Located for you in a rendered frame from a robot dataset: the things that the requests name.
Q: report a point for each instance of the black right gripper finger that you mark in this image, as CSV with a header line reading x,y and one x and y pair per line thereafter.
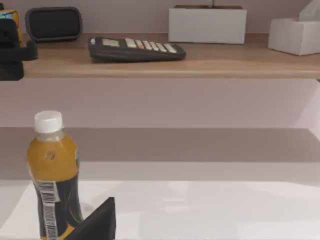
x,y
102,222

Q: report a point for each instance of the orange juice bottle white cap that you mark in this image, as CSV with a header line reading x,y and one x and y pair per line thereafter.
x,y
52,165

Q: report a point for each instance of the black calculator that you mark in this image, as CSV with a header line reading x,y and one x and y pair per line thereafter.
x,y
135,50

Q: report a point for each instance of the wooden shelf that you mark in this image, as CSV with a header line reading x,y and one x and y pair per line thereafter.
x,y
190,65

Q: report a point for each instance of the black stapler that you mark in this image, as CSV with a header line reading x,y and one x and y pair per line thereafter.
x,y
11,50

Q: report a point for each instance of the black rounded speaker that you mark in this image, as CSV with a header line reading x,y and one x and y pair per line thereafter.
x,y
53,23

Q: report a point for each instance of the white rectangular planter box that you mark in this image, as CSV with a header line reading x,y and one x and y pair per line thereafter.
x,y
207,24

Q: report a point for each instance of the yellow and blue box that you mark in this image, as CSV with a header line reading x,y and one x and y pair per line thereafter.
x,y
12,17

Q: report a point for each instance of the white tissue box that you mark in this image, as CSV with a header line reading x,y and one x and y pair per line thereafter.
x,y
295,35

